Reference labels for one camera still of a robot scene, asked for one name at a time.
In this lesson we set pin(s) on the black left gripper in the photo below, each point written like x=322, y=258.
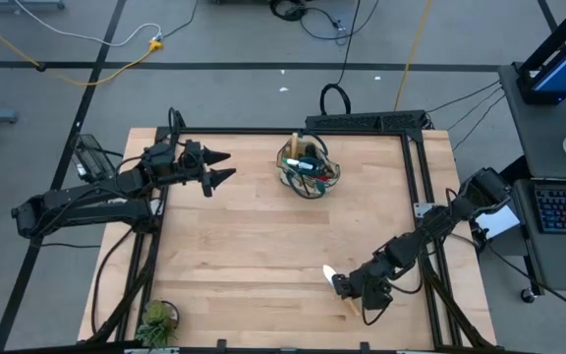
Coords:
x=192, y=162

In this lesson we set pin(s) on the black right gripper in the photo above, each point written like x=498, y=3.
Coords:
x=369, y=287

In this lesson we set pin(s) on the green spray bottle white trigger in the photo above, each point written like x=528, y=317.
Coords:
x=300, y=163

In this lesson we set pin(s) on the cream green canvas gardening bag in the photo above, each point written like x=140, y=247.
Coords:
x=332, y=169

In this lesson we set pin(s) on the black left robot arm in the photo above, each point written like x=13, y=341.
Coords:
x=81, y=204

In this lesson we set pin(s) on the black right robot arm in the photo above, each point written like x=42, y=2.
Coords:
x=440, y=221

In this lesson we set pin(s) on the potted green succulent plant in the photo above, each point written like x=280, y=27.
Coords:
x=155, y=322

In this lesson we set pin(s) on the white paper sheet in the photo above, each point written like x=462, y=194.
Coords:
x=499, y=221

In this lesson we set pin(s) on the black desk caster wheel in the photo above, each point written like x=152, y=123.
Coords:
x=528, y=295

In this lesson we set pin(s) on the grey side desk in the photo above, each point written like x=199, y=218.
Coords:
x=538, y=137

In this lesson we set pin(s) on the grey metal floor bar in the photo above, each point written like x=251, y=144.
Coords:
x=17, y=5

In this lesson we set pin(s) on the black aluminium table frame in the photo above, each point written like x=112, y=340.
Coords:
x=263, y=131

